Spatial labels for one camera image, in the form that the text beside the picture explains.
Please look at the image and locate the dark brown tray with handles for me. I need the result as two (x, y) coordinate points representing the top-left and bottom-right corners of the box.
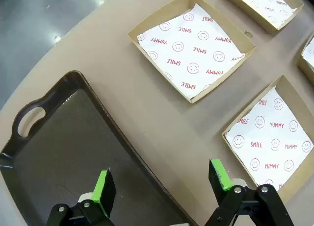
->
(0, 70), (197, 226)

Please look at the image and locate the white printed paper liner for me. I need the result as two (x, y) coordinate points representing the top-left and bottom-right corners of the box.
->
(302, 36), (314, 69)
(136, 2), (246, 100)
(225, 85), (314, 191)
(230, 0), (297, 30)

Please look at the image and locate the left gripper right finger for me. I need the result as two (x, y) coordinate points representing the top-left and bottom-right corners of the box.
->
(205, 158), (294, 226)

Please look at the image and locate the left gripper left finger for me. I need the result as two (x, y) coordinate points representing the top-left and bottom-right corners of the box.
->
(45, 167), (117, 226)

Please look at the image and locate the brown cardboard tray box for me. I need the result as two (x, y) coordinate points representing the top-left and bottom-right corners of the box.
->
(296, 32), (314, 86)
(222, 75), (314, 204)
(219, 0), (304, 35)
(128, 0), (256, 103)

